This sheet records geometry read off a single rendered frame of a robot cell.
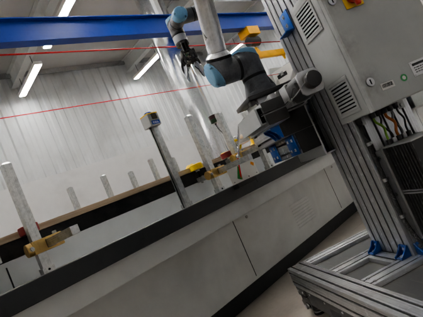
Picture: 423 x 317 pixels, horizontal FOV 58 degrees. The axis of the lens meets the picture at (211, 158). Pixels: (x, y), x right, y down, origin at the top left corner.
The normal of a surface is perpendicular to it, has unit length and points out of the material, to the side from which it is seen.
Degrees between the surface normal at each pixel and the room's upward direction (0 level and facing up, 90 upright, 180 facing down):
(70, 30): 90
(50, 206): 90
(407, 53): 90
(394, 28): 90
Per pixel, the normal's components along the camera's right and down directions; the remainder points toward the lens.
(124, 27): 0.58, -0.31
